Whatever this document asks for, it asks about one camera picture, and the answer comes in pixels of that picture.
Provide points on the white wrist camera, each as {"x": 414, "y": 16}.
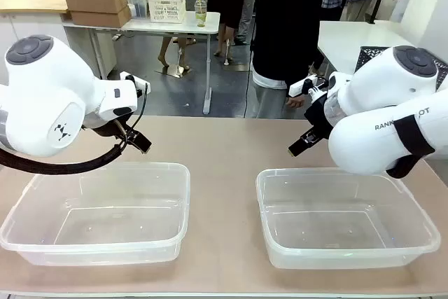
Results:
{"x": 300, "y": 87}
{"x": 134, "y": 82}

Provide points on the clear plastic bin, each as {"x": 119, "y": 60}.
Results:
{"x": 35, "y": 243}
{"x": 350, "y": 257}

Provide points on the white lattice basket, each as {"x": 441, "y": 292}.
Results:
{"x": 166, "y": 6}

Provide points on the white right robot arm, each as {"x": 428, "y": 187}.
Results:
{"x": 378, "y": 82}

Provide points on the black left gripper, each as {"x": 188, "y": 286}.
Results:
{"x": 112, "y": 128}

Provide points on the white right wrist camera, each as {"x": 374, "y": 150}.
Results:
{"x": 300, "y": 87}

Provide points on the person's left hand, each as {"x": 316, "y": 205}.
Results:
{"x": 295, "y": 102}

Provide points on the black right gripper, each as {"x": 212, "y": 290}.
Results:
{"x": 318, "y": 117}

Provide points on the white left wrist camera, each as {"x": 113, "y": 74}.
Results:
{"x": 134, "y": 82}

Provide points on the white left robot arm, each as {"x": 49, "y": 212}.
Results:
{"x": 45, "y": 85}

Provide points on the white folding table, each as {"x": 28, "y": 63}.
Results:
{"x": 168, "y": 27}

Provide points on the plastic drink cup with straw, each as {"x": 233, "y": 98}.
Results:
{"x": 201, "y": 13}

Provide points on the clear storage box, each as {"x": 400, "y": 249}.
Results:
{"x": 137, "y": 3}

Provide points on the white side table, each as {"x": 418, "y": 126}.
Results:
{"x": 350, "y": 36}

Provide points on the brown cardboard box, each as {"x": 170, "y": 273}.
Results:
{"x": 99, "y": 18}
{"x": 94, "y": 2}

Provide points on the person in black coat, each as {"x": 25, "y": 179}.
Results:
{"x": 283, "y": 15}

